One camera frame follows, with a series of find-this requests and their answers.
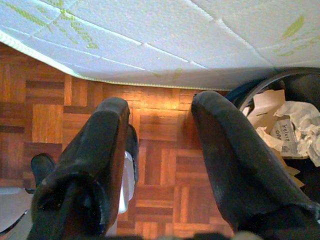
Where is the beige cardboard piece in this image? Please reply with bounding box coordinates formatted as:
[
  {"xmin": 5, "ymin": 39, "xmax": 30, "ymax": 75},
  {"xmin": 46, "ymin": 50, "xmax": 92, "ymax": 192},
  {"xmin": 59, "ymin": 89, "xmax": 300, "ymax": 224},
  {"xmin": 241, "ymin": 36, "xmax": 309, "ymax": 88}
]
[{"xmin": 246, "ymin": 89, "xmax": 287, "ymax": 131}]

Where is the brown cardboard scrap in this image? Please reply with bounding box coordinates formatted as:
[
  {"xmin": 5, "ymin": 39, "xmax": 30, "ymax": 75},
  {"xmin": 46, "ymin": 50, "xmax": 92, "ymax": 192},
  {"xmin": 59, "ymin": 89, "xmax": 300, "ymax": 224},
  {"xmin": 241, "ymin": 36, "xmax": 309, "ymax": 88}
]
[{"xmin": 277, "ymin": 154, "xmax": 306, "ymax": 188}]

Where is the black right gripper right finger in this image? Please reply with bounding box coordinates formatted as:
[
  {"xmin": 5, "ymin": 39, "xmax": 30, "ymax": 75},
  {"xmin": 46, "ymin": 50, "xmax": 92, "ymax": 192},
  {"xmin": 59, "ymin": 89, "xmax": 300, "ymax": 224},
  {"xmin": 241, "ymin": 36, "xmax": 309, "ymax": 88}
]
[{"xmin": 191, "ymin": 90, "xmax": 320, "ymax": 240}]

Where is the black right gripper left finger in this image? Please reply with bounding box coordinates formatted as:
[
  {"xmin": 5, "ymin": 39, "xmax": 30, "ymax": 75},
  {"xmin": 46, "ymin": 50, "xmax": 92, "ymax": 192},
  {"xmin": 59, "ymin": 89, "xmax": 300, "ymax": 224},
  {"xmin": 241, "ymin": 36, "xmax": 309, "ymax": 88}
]
[{"xmin": 26, "ymin": 97, "xmax": 131, "ymax": 240}]

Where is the white printed paper slip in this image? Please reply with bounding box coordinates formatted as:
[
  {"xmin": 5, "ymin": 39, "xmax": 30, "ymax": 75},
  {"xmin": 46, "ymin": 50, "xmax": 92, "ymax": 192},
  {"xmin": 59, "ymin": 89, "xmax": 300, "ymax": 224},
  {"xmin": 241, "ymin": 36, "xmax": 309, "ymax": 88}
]
[{"xmin": 269, "ymin": 119, "xmax": 298, "ymax": 156}]

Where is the white quilted mattress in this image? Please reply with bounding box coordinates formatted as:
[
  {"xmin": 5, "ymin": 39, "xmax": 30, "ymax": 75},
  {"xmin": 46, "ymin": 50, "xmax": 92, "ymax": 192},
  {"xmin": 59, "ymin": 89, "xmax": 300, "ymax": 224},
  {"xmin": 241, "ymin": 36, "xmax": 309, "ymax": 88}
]
[{"xmin": 0, "ymin": 0, "xmax": 320, "ymax": 91}]

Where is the crumpled white tissue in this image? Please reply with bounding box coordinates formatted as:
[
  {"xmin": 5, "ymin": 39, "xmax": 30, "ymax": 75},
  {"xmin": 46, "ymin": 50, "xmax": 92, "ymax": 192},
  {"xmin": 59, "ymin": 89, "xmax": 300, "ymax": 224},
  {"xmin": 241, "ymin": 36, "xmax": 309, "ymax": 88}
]
[{"xmin": 254, "ymin": 126, "xmax": 283, "ymax": 153}]

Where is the black trash bin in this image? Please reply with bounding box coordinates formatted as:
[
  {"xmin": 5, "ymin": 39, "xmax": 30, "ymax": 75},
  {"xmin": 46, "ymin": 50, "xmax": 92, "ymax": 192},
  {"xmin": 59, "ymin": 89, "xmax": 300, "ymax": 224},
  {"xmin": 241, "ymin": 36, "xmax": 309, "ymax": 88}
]
[{"xmin": 226, "ymin": 66, "xmax": 320, "ymax": 208}]

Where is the crumpled white paper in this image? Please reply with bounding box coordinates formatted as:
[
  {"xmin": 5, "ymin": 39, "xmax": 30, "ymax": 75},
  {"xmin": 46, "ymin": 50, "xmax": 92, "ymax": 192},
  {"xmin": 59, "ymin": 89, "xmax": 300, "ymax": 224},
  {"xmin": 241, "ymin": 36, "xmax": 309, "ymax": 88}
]
[{"xmin": 273, "ymin": 99, "xmax": 320, "ymax": 167}]

